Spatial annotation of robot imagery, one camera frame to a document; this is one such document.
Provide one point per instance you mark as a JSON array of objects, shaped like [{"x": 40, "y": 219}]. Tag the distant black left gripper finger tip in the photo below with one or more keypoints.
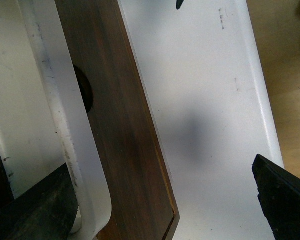
[{"x": 179, "y": 4}]

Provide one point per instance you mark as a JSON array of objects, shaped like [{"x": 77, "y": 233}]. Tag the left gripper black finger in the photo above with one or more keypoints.
[
  {"x": 279, "y": 198},
  {"x": 47, "y": 211}
]

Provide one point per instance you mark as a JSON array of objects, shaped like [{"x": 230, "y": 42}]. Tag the white drawer handle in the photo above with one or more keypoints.
[{"x": 43, "y": 119}]

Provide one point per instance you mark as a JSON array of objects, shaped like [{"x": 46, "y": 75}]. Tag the lower wooden drawer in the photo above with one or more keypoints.
[{"x": 143, "y": 202}]

